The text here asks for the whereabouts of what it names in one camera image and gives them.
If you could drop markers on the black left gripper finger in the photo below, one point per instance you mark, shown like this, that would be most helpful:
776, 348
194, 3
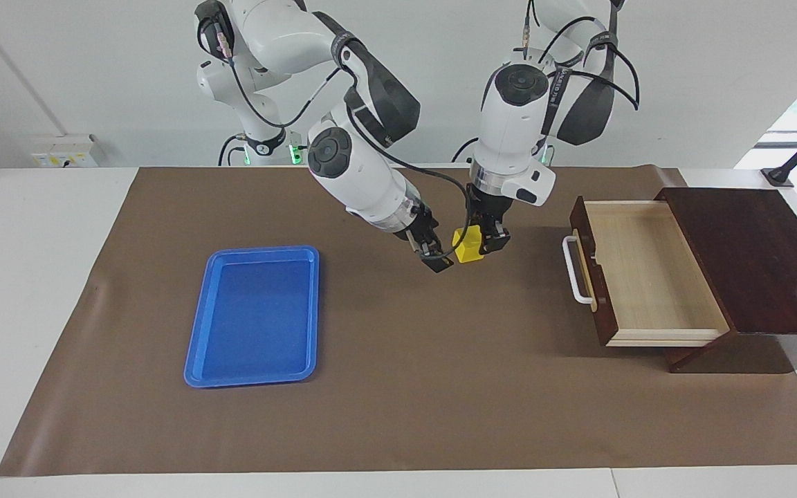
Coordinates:
497, 242

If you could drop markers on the white wall socket box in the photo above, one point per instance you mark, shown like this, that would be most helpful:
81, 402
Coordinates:
63, 149

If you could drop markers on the wooden drawer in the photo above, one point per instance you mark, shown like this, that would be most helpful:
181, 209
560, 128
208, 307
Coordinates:
647, 277

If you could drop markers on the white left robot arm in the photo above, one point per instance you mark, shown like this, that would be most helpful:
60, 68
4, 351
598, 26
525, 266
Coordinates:
516, 131

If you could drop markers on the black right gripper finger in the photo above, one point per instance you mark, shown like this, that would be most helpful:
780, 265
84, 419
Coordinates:
438, 264

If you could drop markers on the yellow cube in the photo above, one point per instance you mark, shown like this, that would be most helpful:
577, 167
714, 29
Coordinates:
469, 250

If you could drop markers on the blue plastic tray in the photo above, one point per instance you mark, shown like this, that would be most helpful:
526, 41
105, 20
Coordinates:
253, 325

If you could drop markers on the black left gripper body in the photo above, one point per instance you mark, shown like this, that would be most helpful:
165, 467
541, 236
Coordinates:
490, 207

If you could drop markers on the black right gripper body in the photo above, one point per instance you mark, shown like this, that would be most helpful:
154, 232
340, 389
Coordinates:
420, 228

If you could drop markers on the dark wooden cabinet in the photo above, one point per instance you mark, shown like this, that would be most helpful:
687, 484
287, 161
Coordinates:
758, 263

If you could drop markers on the brown table mat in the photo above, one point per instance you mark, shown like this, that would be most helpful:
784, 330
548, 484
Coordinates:
440, 401

